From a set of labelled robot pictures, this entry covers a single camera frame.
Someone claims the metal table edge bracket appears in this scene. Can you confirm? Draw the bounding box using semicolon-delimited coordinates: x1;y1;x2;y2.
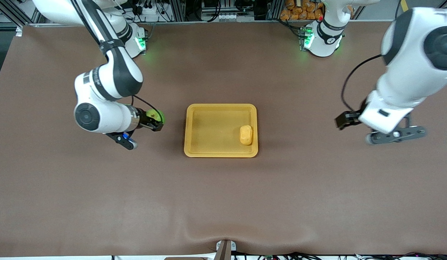
215;239;237;260

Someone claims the green apple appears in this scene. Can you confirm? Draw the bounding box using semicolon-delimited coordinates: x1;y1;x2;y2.
146;109;166;125

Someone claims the brown table mat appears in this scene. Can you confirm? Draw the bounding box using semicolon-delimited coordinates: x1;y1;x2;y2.
0;21;447;257

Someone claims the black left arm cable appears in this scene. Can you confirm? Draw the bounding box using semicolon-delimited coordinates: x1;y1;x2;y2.
341;54;386;113

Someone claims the yellow plastic tray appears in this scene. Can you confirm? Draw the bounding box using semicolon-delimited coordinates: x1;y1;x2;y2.
184;104;259;158

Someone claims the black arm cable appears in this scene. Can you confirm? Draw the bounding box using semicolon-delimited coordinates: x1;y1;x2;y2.
341;54;386;113
131;95;162;121

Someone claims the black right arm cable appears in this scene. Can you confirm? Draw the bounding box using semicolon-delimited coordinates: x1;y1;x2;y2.
131;95;162;121

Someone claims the aluminium frame strut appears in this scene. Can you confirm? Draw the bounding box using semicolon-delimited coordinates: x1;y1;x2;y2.
0;0;36;26

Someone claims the yellow potato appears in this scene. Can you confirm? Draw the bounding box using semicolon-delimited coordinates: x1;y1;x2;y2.
240;125;253;146

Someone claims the white power strip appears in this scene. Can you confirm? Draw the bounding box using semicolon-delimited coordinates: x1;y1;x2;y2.
135;0;157;16

